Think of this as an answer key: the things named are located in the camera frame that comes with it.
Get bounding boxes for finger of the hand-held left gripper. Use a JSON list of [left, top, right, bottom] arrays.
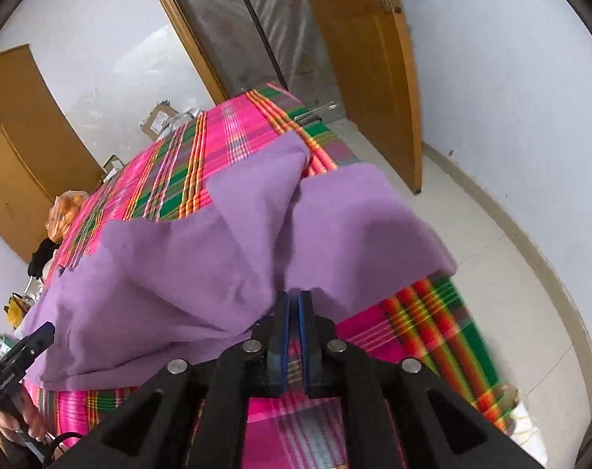
[[13, 321, 56, 360]]

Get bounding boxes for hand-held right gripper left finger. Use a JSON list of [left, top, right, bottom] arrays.
[[47, 290, 291, 469]]

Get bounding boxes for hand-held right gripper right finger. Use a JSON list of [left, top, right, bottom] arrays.
[[298, 290, 546, 469]]

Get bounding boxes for purple sweater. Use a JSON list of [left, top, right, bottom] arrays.
[[25, 132, 458, 392]]

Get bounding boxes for person's left hand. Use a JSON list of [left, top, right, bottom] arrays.
[[0, 391, 50, 445]]

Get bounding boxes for yellow bag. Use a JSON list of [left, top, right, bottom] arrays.
[[4, 293, 33, 330]]

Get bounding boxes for black cloth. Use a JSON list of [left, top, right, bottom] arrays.
[[28, 237, 57, 278]]

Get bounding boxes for plastic bag of oranges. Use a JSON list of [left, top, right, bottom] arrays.
[[44, 190, 91, 244]]

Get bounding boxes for wooden wardrobe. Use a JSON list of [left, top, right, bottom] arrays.
[[0, 44, 106, 265]]

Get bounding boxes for pink green plaid bed sheet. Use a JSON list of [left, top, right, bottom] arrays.
[[25, 82, 514, 469]]

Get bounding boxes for metal clip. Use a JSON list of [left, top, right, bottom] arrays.
[[295, 102, 338, 124]]

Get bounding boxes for cardboard parcel box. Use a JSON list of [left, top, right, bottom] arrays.
[[140, 100, 177, 142]]

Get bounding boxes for silver mailer bags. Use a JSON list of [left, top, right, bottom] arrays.
[[171, 107, 201, 130]]

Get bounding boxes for wooden door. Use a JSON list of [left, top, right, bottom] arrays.
[[293, 0, 424, 195]]

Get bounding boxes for grey plastic zip curtain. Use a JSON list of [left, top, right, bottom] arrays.
[[159, 0, 348, 120]]

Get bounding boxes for black cable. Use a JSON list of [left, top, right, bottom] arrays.
[[44, 432, 79, 455]]

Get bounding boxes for wooden door frame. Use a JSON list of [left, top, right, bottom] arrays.
[[140, 0, 228, 104]]

